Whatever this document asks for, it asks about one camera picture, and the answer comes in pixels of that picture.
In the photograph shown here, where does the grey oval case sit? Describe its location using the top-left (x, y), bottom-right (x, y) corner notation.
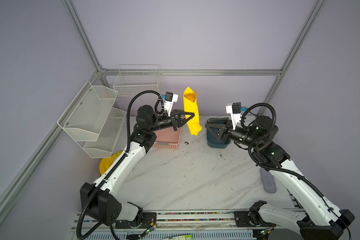
top-left (260, 168), bottom-right (277, 194)

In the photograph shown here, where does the white mesh shelf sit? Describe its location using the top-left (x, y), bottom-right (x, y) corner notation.
top-left (83, 108), bottom-right (127, 159)
top-left (57, 82), bottom-right (118, 142)

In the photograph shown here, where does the pink perforated plastic basket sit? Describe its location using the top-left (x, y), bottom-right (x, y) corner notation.
top-left (153, 128), bottom-right (182, 150)

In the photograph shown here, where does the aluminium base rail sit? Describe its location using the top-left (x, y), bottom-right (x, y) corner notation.
top-left (71, 207), bottom-right (319, 232)

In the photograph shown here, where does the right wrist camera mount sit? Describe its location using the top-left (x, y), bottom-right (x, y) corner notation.
top-left (226, 102), bottom-right (247, 130)

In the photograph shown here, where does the teal oval plastic tub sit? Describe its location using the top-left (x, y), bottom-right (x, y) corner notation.
top-left (206, 118), bottom-right (231, 149)

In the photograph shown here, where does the white mesh shelf lower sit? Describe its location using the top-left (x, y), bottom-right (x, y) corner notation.
top-left (83, 108), bottom-right (127, 159)

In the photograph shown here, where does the white mesh shelf upper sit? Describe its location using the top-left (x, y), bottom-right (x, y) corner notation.
top-left (57, 82), bottom-right (118, 142)

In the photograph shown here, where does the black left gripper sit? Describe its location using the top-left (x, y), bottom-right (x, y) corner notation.
top-left (149, 109), bottom-right (194, 133)

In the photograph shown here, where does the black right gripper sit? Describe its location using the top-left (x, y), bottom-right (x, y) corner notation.
top-left (203, 116), bottom-right (260, 149)

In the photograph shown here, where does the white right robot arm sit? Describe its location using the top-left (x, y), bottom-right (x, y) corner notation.
top-left (205, 103), bottom-right (355, 240)

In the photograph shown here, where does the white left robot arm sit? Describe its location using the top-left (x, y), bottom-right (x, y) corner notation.
top-left (76, 90), bottom-right (196, 240)

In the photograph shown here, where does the yellow banana toy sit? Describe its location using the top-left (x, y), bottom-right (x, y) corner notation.
top-left (99, 151), bottom-right (123, 175)

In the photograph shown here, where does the white wire wall basket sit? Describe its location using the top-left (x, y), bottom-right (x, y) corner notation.
top-left (113, 65), bottom-right (162, 97)

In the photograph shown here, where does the yellow paper napkin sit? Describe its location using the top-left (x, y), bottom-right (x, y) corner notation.
top-left (183, 87), bottom-right (202, 136)

